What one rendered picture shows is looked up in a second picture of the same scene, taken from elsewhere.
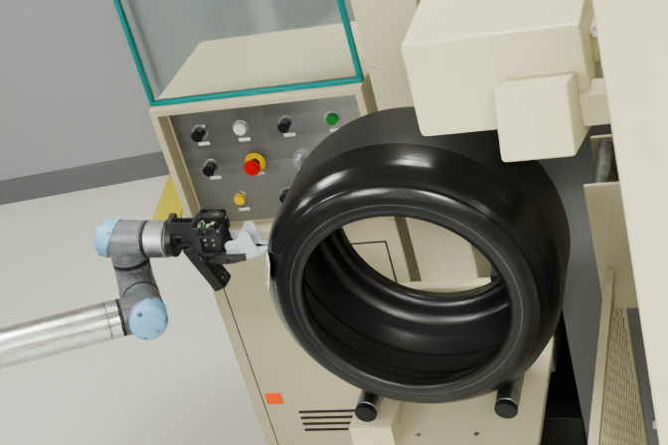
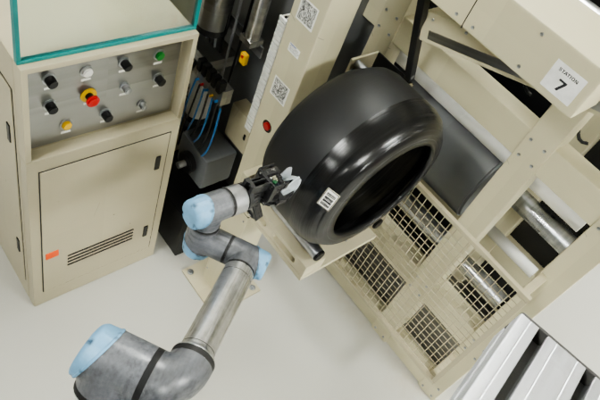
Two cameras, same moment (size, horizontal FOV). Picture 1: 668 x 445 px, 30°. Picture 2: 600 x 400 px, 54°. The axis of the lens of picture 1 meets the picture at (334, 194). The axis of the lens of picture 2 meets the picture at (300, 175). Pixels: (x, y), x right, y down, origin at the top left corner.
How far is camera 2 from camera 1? 2.24 m
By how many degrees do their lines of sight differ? 62
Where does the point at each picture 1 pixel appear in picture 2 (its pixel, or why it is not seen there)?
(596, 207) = not seen: hidden behind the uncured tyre
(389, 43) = (337, 22)
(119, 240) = (220, 213)
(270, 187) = (93, 111)
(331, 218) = (389, 157)
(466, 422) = not seen: hidden behind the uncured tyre
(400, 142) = (406, 99)
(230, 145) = (71, 86)
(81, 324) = (241, 292)
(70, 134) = not seen: outside the picture
